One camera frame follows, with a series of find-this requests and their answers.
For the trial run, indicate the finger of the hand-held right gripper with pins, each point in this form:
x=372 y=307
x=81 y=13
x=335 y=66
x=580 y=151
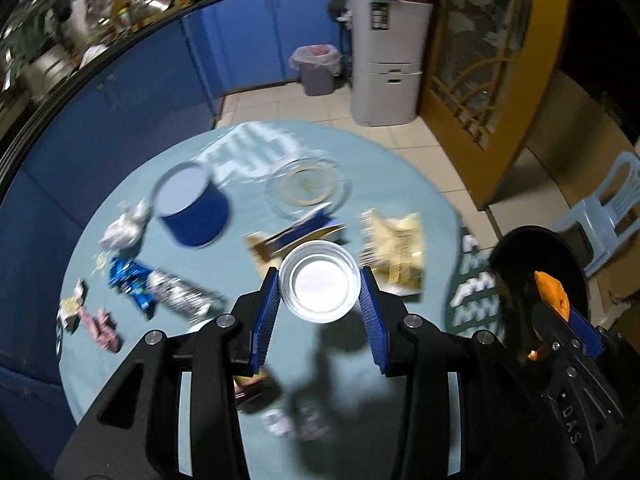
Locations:
x=585 y=332

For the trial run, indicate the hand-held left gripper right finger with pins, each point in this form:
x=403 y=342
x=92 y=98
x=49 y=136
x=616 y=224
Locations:
x=372 y=310

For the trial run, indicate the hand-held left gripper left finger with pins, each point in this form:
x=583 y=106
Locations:
x=267 y=310

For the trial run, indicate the orange peel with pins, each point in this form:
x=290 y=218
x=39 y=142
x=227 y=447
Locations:
x=552 y=292

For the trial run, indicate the clear plastic cup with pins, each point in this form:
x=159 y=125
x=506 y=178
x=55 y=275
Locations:
x=320 y=285

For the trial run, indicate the black bin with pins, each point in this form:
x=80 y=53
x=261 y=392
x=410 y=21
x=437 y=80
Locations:
x=530 y=255

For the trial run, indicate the blue paper cup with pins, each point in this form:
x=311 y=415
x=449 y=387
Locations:
x=192 y=210

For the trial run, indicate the blue snack wrapper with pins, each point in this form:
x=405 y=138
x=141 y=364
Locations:
x=131 y=280

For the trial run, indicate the grey trash can with bag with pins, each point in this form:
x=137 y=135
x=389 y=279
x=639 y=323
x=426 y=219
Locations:
x=317 y=70

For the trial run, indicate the yellow snack bag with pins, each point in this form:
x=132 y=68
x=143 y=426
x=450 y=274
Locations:
x=395 y=245

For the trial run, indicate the brown wrapper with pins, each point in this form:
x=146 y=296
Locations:
x=252 y=385

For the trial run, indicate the dark gold snack wrapper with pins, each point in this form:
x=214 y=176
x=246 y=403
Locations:
x=295 y=235

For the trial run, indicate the silver foil wrapper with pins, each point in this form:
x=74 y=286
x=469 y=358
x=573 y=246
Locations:
x=180 y=292

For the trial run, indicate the small white wrapper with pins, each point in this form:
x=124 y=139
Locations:
x=290 y=420

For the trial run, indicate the light blue plastic chair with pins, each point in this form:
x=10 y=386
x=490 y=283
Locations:
x=600 y=210

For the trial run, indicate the clear glass ashtray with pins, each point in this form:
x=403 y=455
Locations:
x=306 y=185

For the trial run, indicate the crumpled white tissue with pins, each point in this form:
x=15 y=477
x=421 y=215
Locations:
x=125 y=227

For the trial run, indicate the pink wrapper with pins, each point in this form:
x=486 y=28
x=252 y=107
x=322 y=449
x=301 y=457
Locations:
x=102 y=330

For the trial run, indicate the small yellow scrap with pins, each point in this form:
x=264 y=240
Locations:
x=101 y=260

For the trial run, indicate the small pale wrapper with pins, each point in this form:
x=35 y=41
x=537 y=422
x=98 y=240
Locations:
x=70 y=310

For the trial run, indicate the blue kitchen cabinet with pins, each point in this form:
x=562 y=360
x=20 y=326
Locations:
x=125 y=110

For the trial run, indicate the white cabinet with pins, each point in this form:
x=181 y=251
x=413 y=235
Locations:
x=387 y=60

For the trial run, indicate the metal bowl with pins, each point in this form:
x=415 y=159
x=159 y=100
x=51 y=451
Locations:
x=150 y=2

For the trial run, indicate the green plant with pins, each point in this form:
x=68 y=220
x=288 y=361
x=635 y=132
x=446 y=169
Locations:
x=45 y=10

